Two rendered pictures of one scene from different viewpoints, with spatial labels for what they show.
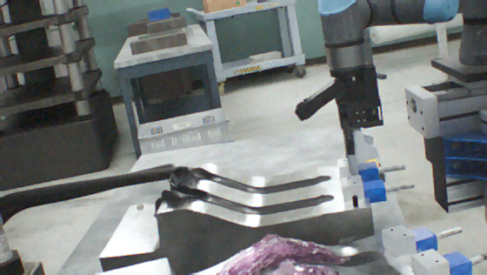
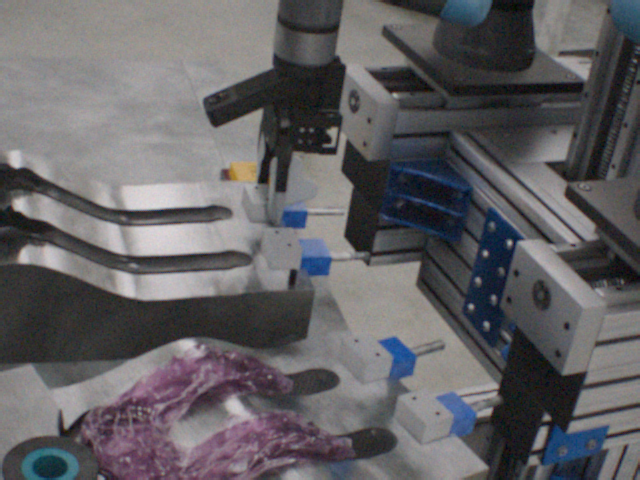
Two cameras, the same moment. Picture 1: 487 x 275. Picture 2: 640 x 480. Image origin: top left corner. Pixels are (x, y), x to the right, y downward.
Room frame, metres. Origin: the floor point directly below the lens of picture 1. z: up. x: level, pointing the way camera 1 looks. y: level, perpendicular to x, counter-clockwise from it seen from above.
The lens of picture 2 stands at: (0.08, 0.32, 1.60)
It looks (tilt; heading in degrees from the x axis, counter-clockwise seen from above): 30 degrees down; 332
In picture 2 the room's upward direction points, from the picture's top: 10 degrees clockwise
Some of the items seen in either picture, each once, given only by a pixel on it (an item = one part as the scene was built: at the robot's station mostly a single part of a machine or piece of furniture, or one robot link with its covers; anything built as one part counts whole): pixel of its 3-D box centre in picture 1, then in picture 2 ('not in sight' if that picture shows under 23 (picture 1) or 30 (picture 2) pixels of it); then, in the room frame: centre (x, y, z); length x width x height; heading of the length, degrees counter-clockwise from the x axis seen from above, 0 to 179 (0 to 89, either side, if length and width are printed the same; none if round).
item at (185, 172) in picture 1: (240, 187); (101, 218); (1.20, 0.02, 0.92); 0.35 x 0.16 x 0.09; 83
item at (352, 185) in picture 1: (378, 191); (318, 257); (1.12, -0.23, 0.89); 0.13 x 0.05 x 0.05; 83
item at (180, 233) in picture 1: (236, 210); (85, 250); (1.21, 0.03, 0.87); 0.50 x 0.26 x 0.14; 83
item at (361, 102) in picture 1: (356, 97); (301, 102); (1.23, -0.23, 1.04); 0.09 x 0.08 x 0.12; 83
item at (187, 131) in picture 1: (184, 132); not in sight; (4.32, 0.36, 0.28); 0.61 x 0.41 x 0.15; 94
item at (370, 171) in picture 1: (372, 171); (295, 211); (1.23, -0.24, 0.89); 0.13 x 0.05 x 0.05; 83
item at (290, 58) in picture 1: (246, 42); not in sight; (7.08, -0.25, 0.47); 1.10 x 0.52 x 0.94; 101
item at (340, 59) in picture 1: (346, 56); (304, 40); (1.23, -0.22, 1.12); 0.08 x 0.08 x 0.05
